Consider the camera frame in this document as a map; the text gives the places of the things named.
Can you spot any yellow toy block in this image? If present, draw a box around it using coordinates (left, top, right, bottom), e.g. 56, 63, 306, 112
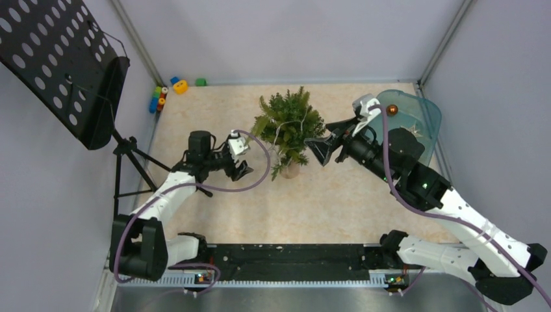
173, 79, 188, 95

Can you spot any black perforated music stand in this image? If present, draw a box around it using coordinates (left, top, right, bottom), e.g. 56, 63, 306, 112
1, 1, 157, 192

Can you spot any purple cable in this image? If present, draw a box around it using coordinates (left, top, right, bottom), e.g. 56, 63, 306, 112
368, 103, 551, 312
112, 129, 272, 298

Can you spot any small green christmas tree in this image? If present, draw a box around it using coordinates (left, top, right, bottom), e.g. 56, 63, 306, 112
251, 86, 326, 180

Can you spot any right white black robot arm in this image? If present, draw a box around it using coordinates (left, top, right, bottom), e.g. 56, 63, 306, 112
305, 118, 550, 306

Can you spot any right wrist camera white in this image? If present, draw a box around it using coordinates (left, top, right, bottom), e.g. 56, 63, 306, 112
352, 94, 381, 127

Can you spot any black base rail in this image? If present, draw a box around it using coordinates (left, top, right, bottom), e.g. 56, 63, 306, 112
168, 243, 425, 285

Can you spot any copper bauble ornament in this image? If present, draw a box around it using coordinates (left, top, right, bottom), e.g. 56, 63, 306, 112
386, 104, 399, 116

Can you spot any teal plastic tray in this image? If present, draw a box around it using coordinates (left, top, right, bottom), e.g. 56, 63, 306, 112
377, 89, 442, 165

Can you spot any silver star ornament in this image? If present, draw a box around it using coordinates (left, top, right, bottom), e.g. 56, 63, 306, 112
401, 123, 424, 138

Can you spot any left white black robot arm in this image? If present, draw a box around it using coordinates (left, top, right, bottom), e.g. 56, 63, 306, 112
109, 131, 253, 281

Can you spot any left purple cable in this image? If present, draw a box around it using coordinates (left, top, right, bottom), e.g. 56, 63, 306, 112
112, 129, 272, 298

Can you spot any stacked colourful brick toy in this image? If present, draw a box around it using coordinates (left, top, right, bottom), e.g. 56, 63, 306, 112
149, 86, 168, 114

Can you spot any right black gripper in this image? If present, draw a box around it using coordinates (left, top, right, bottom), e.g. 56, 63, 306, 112
305, 115, 396, 184

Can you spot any green toy block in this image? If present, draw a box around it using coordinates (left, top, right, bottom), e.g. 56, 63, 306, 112
195, 77, 208, 86

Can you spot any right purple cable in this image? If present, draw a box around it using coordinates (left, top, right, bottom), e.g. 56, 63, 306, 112
368, 103, 551, 312

